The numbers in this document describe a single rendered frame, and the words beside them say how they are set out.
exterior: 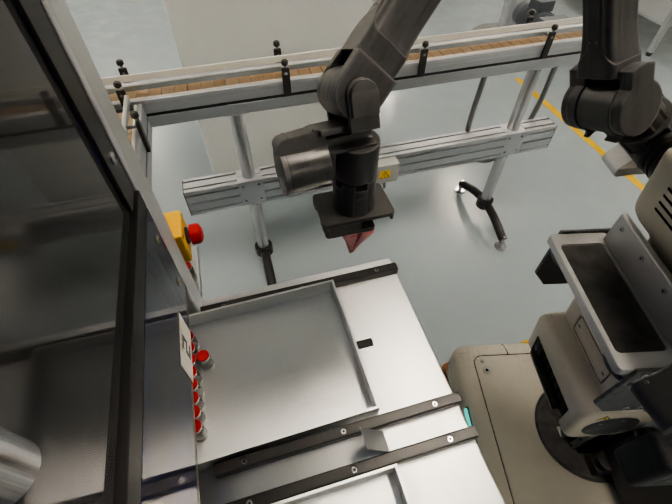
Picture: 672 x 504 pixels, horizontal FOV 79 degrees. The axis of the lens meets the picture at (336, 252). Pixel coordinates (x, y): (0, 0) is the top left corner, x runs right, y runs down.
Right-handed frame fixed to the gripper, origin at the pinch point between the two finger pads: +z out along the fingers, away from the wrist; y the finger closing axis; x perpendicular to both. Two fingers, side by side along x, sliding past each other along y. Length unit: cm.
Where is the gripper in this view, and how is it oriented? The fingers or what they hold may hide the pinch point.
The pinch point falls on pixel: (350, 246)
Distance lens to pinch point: 63.6
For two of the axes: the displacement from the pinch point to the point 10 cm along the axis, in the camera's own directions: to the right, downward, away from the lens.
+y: -9.6, 2.1, -1.9
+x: 2.8, 7.4, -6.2
